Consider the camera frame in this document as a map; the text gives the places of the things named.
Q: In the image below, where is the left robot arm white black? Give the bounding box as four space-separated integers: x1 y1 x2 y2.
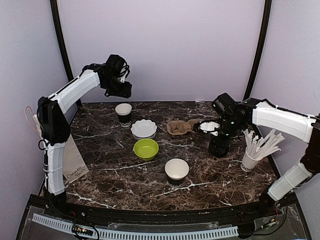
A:
36 54 132 196

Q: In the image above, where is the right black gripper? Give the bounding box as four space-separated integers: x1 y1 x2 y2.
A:
208 116 245 154

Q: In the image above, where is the stack of paper cups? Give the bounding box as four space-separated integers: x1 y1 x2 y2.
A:
115 103 132 128

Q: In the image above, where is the green bowl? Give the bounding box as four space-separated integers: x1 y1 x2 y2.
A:
133 138 159 161

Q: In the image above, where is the white cable duct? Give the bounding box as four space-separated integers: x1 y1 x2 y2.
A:
31 213 239 240

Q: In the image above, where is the kraft paper bag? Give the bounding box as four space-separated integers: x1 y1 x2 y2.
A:
24 106 89 184

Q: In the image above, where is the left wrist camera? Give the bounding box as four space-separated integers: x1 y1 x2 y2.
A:
114 64 130 83

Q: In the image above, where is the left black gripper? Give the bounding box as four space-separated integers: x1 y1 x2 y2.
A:
103 75 133 99

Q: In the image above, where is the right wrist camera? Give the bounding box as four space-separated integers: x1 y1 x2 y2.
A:
193 120 220 136

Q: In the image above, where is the cardboard cup carrier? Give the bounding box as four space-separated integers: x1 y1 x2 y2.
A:
166 118 202 136

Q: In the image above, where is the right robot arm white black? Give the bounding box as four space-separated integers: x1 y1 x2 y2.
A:
208 93 320 217

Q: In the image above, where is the right black frame post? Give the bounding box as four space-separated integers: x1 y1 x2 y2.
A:
242 0 272 101

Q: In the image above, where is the bundle of wrapped straws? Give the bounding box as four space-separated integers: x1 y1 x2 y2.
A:
243 129 285 161

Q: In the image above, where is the left black frame post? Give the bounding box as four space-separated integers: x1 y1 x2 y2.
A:
49 0 74 82

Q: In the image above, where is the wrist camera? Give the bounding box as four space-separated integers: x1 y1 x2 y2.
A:
114 64 130 83
193 120 220 136

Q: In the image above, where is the black frame post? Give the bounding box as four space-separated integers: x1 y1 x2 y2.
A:
49 0 74 82
242 0 272 101

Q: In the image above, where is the black front rail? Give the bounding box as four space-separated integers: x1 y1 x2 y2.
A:
44 199 283 227

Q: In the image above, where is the white cup holding straws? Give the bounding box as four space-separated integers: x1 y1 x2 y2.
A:
240 148 261 172

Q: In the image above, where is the white scalloped bowl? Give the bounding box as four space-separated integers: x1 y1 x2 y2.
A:
130 119 158 141

